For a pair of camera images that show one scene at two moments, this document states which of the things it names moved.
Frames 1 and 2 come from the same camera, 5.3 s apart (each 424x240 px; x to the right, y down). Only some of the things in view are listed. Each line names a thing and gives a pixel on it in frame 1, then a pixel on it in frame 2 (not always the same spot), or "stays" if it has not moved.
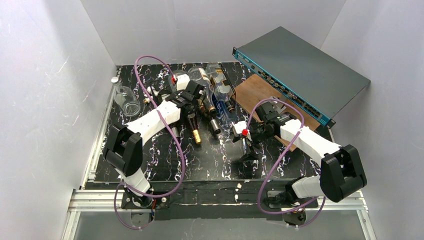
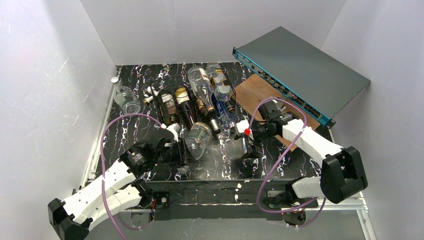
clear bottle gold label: (223, 86) stays
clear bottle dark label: (173, 77) -> (197, 139)
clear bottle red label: (125, 99) stays
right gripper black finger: (251, 151) stays
